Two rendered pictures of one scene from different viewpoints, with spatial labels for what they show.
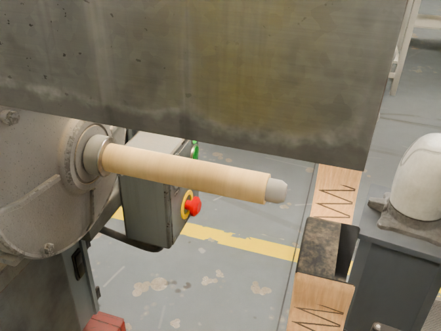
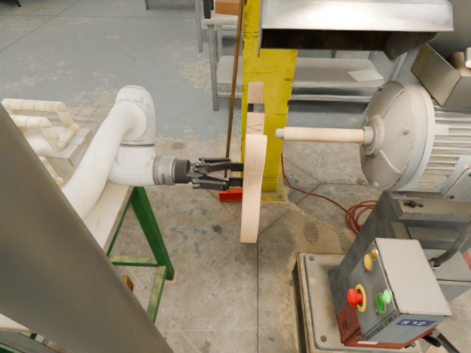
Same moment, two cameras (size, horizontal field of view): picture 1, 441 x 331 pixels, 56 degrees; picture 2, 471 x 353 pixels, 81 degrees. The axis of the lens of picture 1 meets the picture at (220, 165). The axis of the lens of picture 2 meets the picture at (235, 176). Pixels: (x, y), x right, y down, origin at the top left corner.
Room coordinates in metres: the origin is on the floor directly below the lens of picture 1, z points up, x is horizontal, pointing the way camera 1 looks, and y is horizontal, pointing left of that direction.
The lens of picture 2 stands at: (0.83, -0.28, 1.65)
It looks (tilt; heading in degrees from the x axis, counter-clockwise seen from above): 46 degrees down; 166
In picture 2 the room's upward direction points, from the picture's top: straight up
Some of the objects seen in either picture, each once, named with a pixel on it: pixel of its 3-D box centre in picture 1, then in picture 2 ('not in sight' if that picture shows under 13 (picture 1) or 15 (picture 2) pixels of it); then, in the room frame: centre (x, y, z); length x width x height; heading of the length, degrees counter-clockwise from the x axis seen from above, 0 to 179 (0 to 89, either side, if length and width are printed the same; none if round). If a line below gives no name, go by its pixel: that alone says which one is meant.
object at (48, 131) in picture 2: not in sight; (51, 136); (0.07, -0.66, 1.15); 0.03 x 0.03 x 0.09
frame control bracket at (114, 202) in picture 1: (108, 198); (406, 258); (0.61, 0.21, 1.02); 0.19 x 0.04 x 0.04; 163
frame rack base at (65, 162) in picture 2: not in sight; (52, 159); (0.01, -0.72, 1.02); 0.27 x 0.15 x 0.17; 71
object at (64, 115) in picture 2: not in sight; (66, 120); (-0.01, -0.63, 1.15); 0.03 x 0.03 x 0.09
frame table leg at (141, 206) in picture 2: not in sight; (154, 238); (0.03, -0.50, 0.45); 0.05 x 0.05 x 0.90; 73
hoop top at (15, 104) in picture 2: not in sight; (33, 105); (-0.04, -0.71, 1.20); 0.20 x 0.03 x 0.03; 70
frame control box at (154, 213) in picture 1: (126, 193); (410, 287); (0.66, 0.19, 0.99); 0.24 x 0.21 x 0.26; 73
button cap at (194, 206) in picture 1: (190, 205); (357, 298); (0.65, 0.06, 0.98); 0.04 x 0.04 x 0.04; 73
